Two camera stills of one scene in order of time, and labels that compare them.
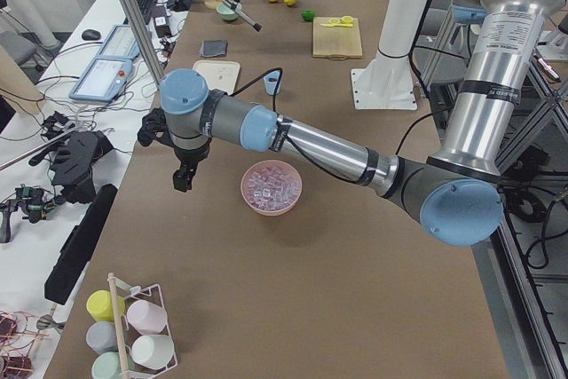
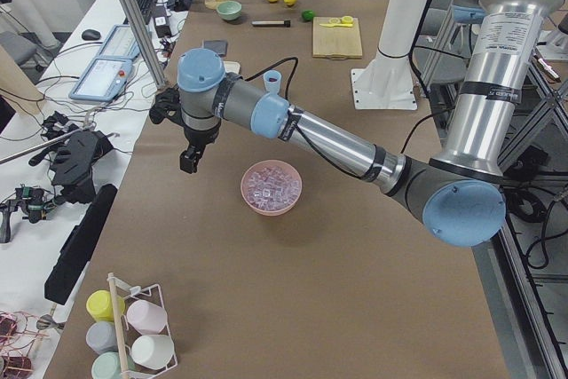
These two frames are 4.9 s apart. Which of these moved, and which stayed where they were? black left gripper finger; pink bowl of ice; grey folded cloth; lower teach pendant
Moved: black left gripper finger
Stayed: grey folded cloth; lower teach pendant; pink bowl of ice
